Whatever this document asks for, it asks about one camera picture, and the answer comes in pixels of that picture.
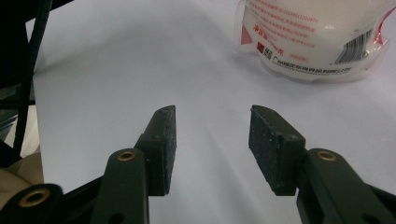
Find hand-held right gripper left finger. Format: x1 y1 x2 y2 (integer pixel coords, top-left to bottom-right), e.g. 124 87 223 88
134 105 177 197

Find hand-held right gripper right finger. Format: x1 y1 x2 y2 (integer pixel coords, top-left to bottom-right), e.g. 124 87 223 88
247 105 308 197

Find red and white refill pouch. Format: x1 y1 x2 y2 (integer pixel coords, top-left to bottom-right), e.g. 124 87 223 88
233 0 396 84

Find white paper sheet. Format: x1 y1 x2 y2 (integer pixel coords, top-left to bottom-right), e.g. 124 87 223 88
26 0 396 224

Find left hand-held gripper black cable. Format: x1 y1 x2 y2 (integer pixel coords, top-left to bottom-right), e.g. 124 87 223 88
13 0 54 161

